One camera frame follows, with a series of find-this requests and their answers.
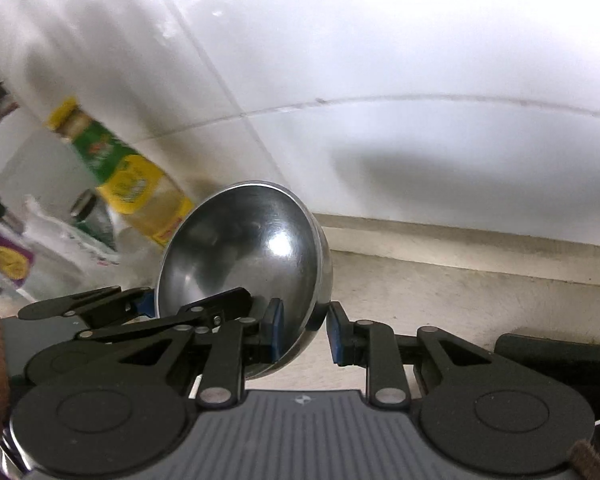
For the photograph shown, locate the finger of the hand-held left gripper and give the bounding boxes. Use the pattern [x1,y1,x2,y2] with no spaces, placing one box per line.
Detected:
[17,285,157,329]
[76,287,254,345]

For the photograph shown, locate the purple label clear bottle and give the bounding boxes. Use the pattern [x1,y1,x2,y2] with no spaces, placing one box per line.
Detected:
[0,220,37,286]

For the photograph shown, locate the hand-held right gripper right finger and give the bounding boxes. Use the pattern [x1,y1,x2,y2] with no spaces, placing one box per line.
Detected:
[326,301,487,409]

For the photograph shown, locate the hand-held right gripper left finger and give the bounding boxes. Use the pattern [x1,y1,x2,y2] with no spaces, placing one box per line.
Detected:
[102,299,286,408]

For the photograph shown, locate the stainless steel bowl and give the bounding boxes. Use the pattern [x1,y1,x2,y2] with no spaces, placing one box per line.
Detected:
[155,180,334,380]

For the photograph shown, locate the small clear dark cap bottle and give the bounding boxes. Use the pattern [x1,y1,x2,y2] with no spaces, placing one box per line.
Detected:
[69,188,119,252]

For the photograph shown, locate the person's right forearm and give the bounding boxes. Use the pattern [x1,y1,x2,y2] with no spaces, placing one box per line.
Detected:
[569,439,600,480]

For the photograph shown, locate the green yellow label sauce bottle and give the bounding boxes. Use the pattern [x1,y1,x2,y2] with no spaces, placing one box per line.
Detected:
[47,97,197,249]

